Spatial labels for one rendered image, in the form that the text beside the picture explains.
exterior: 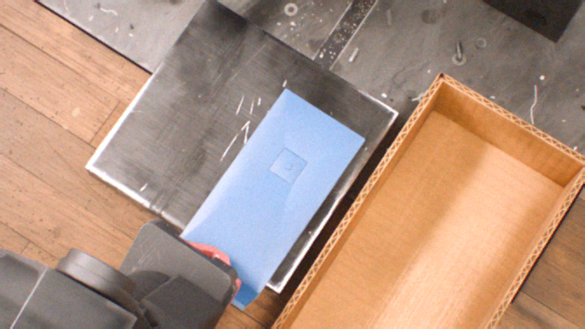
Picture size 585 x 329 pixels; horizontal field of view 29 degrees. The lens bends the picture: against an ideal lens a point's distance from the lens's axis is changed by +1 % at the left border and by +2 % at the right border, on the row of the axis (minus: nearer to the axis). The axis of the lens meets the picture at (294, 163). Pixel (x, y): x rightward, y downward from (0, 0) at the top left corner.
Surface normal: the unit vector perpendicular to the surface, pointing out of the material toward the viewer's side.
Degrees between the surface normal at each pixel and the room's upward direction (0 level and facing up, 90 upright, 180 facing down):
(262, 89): 0
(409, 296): 0
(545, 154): 90
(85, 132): 0
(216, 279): 30
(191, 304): 61
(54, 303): 39
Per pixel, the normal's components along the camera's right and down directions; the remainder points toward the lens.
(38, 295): 0.55, 0.08
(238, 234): -0.01, -0.25
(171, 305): 0.50, -0.82
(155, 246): -0.28, 0.18
